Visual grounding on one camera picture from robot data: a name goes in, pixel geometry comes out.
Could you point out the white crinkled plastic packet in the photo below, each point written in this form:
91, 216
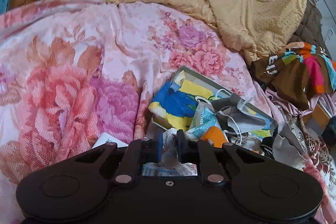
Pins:
170, 153

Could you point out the pink floral blanket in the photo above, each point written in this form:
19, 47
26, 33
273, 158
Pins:
65, 69

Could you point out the brown multicolour patchwork blanket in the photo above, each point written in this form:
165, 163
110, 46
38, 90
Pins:
286, 79

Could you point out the brown quilted jacket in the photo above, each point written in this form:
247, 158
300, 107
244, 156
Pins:
312, 24

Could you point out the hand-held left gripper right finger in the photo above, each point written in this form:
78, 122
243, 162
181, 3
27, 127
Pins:
179, 148

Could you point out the white teal printed cloth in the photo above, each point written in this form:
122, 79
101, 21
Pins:
203, 119

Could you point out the blue jeans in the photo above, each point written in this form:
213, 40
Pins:
331, 132

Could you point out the white card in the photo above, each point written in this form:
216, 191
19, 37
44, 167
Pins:
110, 138

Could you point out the black dotted sock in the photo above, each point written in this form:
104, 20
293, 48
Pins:
267, 146

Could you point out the blue yellow printed cloth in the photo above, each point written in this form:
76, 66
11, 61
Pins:
173, 100

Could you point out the cartoon printed shallow box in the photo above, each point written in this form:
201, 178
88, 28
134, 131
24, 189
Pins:
195, 76

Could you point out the grey pleated face mask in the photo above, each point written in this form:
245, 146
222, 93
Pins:
252, 121

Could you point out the beige maroon floral sheet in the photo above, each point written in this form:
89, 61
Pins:
315, 145

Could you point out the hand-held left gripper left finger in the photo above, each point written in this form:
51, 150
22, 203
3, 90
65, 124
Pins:
159, 148

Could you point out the pale pink garment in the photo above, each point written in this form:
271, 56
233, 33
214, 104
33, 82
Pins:
278, 98

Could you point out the orange cloth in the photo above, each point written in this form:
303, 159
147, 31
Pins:
214, 136

